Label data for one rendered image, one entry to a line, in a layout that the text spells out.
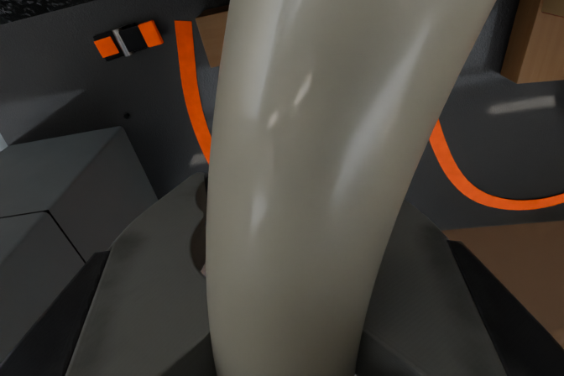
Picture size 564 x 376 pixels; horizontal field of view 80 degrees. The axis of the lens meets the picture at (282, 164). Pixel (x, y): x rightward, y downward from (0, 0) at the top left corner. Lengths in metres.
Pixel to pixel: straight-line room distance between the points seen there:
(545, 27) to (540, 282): 1.21
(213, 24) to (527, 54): 0.80
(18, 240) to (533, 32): 1.24
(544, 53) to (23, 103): 1.47
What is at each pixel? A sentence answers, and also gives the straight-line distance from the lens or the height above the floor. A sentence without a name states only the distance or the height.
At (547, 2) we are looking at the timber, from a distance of 1.08.
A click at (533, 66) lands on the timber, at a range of 1.14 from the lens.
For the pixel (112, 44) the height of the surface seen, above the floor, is 0.03.
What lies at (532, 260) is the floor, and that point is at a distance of 1.84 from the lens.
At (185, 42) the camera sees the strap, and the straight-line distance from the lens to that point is 1.02.
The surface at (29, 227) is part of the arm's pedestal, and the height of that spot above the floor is 0.48.
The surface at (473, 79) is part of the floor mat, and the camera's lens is 1.17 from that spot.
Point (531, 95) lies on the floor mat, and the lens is 1.29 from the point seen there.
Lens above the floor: 0.98
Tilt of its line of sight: 58 degrees down
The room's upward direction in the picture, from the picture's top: 179 degrees clockwise
